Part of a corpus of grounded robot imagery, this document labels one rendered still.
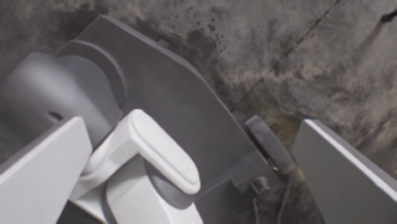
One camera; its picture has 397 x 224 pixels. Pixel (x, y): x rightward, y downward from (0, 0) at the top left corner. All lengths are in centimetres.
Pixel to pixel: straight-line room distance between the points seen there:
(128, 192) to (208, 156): 24
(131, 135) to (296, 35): 59
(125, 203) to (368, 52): 89
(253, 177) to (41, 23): 73
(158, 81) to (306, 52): 50
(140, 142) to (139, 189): 9
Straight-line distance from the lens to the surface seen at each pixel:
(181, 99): 46
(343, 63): 85
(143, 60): 45
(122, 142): 33
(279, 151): 57
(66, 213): 99
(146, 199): 38
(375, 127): 109
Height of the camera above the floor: 61
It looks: 68 degrees down
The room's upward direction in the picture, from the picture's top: 163 degrees clockwise
